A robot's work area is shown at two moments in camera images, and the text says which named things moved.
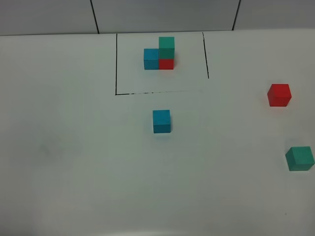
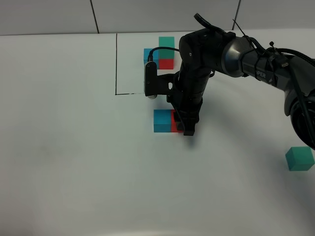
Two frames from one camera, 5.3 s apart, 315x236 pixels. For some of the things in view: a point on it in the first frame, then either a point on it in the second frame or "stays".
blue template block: x=151 y=58 stays
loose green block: x=299 y=158 stays
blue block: x=161 y=121 stays
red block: x=279 y=95 → x=173 y=125
